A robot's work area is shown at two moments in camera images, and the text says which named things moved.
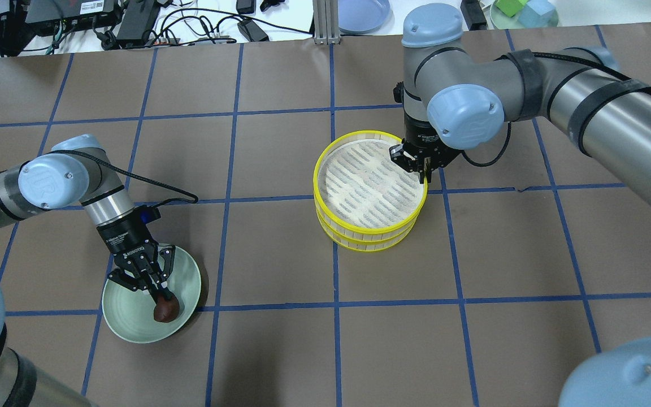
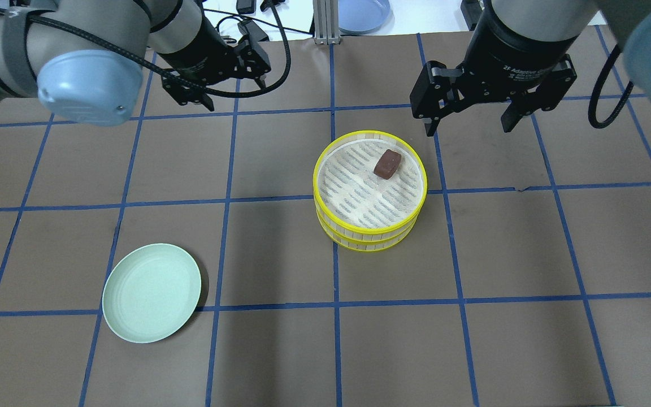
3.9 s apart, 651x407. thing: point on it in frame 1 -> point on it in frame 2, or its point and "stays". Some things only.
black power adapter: x=252 y=31 stays
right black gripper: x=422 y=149 -> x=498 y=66
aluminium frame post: x=326 y=22 stays
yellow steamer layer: x=363 y=245 stays
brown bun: x=165 y=310 -> x=387 y=164
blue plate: x=365 y=17 stays
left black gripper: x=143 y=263 -> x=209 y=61
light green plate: x=129 y=314 stays
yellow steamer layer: x=361 y=192 stays
